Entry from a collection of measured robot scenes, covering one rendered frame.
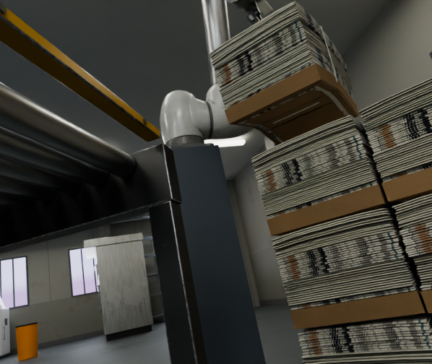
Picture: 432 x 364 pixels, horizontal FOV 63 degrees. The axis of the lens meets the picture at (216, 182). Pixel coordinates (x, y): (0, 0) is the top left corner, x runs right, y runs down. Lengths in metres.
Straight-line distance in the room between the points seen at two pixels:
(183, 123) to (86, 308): 9.58
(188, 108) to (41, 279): 9.77
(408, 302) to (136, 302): 7.06
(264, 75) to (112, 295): 6.95
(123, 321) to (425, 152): 7.18
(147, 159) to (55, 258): 10.21
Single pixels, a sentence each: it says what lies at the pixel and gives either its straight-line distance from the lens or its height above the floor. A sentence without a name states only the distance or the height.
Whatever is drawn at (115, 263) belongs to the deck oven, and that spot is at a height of 1.43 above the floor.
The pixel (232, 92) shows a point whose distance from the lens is 1.07.
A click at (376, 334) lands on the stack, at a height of 0.35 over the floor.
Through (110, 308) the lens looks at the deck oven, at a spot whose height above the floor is 0.59.
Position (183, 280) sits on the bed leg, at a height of 0.53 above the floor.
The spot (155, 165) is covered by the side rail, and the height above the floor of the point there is 0.76.
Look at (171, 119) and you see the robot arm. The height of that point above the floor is 1.13.
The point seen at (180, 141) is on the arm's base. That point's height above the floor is 1.03.
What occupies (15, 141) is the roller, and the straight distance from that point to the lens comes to 0.60.
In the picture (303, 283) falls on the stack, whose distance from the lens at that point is 0.91.
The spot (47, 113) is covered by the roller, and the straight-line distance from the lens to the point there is 0.56.
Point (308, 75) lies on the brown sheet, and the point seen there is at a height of 0.96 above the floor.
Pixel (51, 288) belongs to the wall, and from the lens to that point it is 10.83.
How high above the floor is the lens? 0.50
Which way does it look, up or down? 17 degrees up
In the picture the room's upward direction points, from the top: 12 degrees counter-clockwise
